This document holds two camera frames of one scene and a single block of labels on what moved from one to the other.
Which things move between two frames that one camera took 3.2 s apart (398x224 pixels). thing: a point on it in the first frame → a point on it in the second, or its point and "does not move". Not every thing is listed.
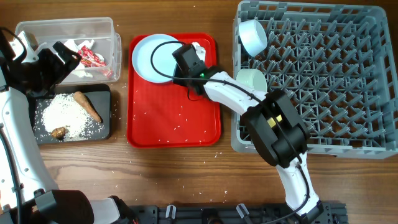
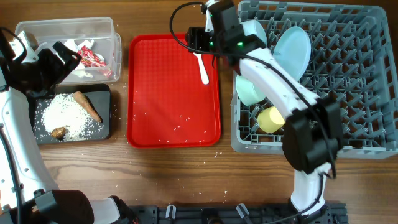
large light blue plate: x=163 y=59 → x=292 y=50
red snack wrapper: x=88 y=58 does not move
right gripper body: x=183 y=82 → x=202 y=41
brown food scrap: x=58 y=132 does not move
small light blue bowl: x=253 y=36 does not move
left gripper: x=60 y=70 does not move
